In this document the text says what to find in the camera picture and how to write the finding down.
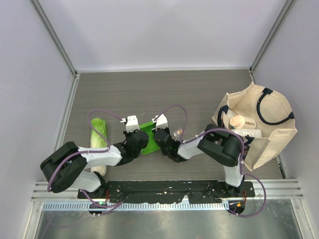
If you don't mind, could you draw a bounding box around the green paper box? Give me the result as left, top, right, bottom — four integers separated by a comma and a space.
140, 121, 160, 155

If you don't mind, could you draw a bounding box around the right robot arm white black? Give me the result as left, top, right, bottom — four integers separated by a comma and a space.
153, 124, 245, 197

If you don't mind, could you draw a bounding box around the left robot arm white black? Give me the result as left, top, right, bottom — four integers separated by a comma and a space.
40, 130, 149, 199

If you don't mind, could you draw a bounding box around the small clear plastic packet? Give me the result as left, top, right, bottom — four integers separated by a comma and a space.
173, 129, 183, 138

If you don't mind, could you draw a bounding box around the napa cabbage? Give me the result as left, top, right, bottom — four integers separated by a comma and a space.
90, 118, 107, 176

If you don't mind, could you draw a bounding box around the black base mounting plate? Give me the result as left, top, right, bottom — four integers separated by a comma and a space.
87, 180, 255, 204

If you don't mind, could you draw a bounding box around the beige cap bottle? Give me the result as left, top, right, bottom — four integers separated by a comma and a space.
229, 115, 245, 129

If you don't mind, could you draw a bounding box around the beige canvas tote bag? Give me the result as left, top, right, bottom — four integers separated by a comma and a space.
212, 83, 297, 171

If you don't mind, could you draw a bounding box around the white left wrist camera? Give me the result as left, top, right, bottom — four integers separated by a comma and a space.
120, 115, 140, 132

